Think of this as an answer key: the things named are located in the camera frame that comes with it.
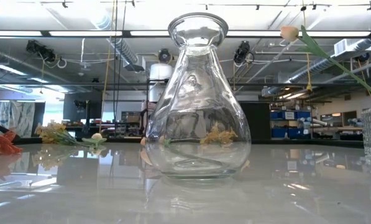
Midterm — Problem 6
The clear round-bellied glass vase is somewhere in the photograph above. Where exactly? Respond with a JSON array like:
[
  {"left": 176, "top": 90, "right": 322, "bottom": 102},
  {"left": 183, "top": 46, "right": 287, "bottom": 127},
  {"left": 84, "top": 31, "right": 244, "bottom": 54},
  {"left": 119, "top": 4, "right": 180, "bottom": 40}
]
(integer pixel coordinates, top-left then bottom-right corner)
[{"left": 144, "top": 12, "right": 252, "bottom": 180}]

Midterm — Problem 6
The white cylindrical tank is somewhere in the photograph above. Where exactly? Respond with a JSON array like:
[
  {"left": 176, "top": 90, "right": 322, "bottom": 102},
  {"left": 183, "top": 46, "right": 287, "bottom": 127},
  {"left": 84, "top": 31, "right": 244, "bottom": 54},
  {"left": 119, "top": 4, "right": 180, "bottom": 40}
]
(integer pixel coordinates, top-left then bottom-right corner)
[{"left": 149, "top": 63, "right": 174, "bottom": 103}]

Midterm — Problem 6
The round black ceiling reel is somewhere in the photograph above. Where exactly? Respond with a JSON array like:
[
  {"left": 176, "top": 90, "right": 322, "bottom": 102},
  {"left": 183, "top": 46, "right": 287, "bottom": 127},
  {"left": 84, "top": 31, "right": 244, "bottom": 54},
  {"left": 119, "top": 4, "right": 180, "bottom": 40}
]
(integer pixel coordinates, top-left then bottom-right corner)
[{"left": 158, "top": 48, "right": 174, "bottom": 63}]

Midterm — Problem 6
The black cabinet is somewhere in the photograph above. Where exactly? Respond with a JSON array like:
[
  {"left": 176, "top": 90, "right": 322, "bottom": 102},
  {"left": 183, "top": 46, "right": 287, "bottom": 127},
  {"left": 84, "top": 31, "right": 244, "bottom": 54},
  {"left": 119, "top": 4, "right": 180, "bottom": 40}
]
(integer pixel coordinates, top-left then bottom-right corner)
[{"left": 239, "top": 101, "right": 272, "bottom": 141}]

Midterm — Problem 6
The black ceiling-mounted device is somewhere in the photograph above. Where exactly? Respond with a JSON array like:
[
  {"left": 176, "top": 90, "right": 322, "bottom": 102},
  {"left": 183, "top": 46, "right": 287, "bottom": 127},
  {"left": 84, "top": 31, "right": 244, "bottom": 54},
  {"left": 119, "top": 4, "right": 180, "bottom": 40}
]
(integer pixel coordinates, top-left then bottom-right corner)
[
  {"left": 25, "top": 39, "right": 57, "bottom": 63},
  {"left": 233, "top": 40, "right": 252, "bottom": 65}
]

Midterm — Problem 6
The ceiling light strip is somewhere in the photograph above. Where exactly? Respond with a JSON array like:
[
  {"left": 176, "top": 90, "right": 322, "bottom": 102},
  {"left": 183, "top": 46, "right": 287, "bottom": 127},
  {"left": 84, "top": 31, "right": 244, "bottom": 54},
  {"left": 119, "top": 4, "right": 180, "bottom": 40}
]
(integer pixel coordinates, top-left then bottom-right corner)
[
  {"left": 227, "top": 30, "right": 282, "bottom": 37},
  {"left": 0, "top": 30, "right": 43, "bottom": 37},
  {"left": 129, "top": 30, "right": 171, "bottom": 37},
  {"left": 48, "top": 30, "right": 123, "bottom": 37},
  {"left": 306, "top": 30, "right": 371, "bottom": 37}
]

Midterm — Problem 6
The blue storage bins shelf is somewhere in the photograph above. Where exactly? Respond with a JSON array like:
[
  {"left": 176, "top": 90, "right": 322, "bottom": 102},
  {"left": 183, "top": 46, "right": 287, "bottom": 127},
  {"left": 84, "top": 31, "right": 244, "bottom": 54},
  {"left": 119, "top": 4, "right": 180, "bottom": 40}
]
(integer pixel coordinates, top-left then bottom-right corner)
[{"left": 269, "top": 109, "right": 313, "bottom": 139}]

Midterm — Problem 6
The leaf-patterned curtain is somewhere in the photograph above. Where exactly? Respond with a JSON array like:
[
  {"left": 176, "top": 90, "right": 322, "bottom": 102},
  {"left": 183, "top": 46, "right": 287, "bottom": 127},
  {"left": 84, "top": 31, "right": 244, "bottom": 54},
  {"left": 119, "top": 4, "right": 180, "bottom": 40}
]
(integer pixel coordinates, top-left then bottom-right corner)
[{"left": 0, "top": 101, "right": 37, "bottom": 138}]

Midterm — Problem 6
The black metal table frame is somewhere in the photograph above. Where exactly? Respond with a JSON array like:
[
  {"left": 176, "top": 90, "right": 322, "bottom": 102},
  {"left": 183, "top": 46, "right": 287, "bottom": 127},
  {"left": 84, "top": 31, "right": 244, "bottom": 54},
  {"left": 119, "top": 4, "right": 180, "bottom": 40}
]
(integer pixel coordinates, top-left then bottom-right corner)
[{"left": 14, "top": 136, "right": 365, "bottom": 149}]

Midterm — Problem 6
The yellow hanging cord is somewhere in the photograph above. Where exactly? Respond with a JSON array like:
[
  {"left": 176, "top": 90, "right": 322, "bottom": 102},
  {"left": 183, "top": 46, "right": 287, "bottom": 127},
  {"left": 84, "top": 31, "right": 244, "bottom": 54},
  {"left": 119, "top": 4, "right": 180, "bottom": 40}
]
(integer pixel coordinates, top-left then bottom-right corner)
[{"left": 302, "top": 9, "right": 313, "bottom": 93}]

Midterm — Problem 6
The long silver ventilation duct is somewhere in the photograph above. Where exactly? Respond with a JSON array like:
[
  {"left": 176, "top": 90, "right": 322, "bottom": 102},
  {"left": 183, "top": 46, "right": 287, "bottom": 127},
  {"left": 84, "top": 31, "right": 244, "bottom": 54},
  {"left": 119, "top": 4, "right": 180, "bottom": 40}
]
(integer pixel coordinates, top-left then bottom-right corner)
[{"left": 261, "top": 38, "right": 371, "bottom": 98}]

